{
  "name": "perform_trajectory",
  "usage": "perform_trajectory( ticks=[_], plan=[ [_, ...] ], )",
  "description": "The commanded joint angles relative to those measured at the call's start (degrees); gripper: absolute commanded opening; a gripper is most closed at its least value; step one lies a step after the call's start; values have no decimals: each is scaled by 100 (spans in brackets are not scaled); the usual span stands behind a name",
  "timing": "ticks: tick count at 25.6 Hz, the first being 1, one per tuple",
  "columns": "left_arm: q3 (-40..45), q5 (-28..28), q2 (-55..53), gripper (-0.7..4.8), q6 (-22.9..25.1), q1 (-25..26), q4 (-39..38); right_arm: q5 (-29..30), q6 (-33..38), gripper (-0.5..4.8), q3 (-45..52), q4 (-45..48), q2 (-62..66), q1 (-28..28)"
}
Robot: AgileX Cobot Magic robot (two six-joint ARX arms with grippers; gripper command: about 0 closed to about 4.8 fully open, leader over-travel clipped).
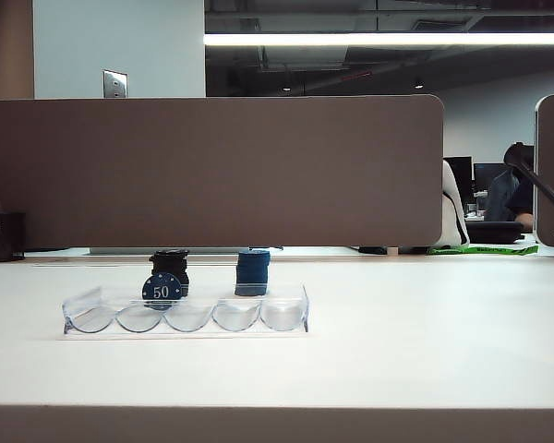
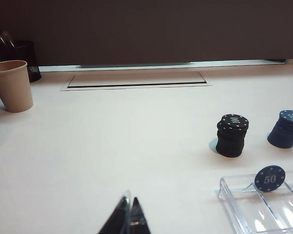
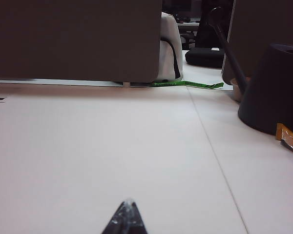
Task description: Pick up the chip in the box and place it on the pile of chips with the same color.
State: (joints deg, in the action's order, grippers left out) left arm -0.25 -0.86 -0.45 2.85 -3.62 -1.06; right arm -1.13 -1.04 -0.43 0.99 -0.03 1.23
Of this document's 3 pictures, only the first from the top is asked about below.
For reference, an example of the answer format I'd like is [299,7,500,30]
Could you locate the blue 50 poker chip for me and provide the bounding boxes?
[141,271,184,310]

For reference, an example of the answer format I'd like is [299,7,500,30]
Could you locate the blue poker chip stack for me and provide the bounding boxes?
[234,247,271,297]

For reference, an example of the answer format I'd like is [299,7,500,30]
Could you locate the black poker chip stack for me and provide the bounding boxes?
[149,248,191,299]

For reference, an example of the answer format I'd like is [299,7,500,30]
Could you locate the clear plastic chip tray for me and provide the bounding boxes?
[62,284,310,334]

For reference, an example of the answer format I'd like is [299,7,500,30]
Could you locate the wide brown desk partition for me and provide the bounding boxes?
[0,94,445,250]

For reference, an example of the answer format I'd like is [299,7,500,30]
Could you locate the white chair back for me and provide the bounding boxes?
[440,159,471,245]

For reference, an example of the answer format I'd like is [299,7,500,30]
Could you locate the black computer monitor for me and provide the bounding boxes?
[473,162,507,191]
[444,155,474,195]

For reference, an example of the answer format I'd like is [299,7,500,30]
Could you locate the long ceiling light strip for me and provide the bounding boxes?
[203,31,554,46]

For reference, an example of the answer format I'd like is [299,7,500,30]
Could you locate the green tape strip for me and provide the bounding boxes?
[427,244,540,257]

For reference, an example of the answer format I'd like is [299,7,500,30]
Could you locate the black round seat cushion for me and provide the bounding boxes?
[464,220,526,244]

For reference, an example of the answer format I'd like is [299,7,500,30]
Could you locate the person in dark shirt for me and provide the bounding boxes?
[483,142,536,232]

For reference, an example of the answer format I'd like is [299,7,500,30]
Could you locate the black mesh pen holder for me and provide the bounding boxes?
[0,198,28,263]

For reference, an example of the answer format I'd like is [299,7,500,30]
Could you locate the black diagonal pole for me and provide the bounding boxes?
[502,142,554,216]

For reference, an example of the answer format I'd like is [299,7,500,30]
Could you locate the silver wall switch plate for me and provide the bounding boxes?
[102,69,129,99]

